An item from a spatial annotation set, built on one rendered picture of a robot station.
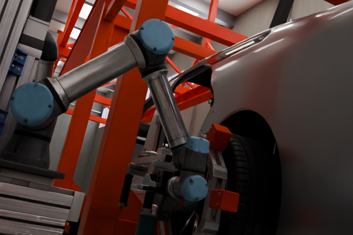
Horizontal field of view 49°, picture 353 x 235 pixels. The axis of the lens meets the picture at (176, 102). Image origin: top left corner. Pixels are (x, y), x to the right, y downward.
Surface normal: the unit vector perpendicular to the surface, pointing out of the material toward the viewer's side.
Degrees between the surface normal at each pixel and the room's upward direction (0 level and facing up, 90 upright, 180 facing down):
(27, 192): 90
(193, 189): 90
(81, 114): 90
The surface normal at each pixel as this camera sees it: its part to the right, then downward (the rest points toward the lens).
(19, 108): 0.13, -0.15
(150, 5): 0.39, -0.17
